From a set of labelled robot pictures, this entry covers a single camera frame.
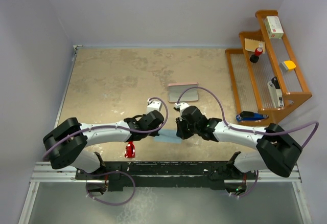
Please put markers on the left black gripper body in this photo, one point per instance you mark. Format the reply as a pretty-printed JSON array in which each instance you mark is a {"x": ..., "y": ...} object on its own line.
[{"x": 154, "y": 134}]

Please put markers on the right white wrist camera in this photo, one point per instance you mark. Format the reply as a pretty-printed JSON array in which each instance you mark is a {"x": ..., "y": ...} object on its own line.
[{"x": 180, "y": 107}]

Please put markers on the blue small object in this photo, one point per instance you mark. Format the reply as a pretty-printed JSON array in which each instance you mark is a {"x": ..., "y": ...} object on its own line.
[{"x": 250, "y": 116}]

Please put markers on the blue cleaning cloth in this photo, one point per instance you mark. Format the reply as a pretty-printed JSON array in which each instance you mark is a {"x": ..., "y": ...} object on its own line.
[{"x": 168, "y": 136}]

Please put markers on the tan paper packet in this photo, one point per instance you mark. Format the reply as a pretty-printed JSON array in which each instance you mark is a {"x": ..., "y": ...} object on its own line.
[{"x": 252, "y": 45}]

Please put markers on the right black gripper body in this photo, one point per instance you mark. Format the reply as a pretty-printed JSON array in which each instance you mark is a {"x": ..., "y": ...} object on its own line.
[{"x": 186, "y": 130}]

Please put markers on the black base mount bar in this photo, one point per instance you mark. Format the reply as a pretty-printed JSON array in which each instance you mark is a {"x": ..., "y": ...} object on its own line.
[{"x": 215, "y": 175}]

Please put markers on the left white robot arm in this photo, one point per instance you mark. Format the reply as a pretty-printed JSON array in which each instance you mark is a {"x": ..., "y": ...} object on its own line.
[{"x": 65, "y": 144}]

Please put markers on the pink glasses case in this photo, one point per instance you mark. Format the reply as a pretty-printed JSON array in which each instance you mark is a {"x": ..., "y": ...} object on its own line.
[{"x": 176, "y": 89}]

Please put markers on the white black device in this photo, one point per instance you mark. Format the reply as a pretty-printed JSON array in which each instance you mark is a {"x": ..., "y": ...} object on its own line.
[{"x": 275, "y": 92}]

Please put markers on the wooden tiered shelf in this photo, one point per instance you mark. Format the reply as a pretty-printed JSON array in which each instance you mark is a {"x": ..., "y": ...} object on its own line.
[{"x": 249, "y": 80}]

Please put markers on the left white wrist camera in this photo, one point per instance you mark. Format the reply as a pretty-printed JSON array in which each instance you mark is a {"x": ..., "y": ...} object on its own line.
[{"x": 153, "y": 105}]

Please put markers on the red black stamp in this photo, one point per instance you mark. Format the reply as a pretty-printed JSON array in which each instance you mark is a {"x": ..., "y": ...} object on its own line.
[{"x": 255, "y": 57}]

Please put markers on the yellow grey sponge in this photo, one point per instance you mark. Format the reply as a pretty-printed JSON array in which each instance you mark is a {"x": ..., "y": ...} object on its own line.
[{"x": 287, "y": 66}]

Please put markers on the aluminium frame rail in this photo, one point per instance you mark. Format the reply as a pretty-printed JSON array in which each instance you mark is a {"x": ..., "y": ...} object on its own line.
[{"x": 163, "y": 192}]

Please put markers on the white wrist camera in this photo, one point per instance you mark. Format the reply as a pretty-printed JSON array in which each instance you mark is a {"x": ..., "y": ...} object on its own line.
[
  {"x": 180, "y": 107},
  {"x": 153, "y": 105}
]

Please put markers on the white red box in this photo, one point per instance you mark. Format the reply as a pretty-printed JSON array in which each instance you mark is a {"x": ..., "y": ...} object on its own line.
[{"x": 273, "y": 27}]

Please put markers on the red sunglasses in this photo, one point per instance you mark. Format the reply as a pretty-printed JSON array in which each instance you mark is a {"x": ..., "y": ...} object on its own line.
[{"x": 129, "y": 150}]

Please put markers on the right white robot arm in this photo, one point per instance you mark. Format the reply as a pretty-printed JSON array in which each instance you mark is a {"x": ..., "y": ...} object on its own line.
[{"x": 273, "y": 148}]

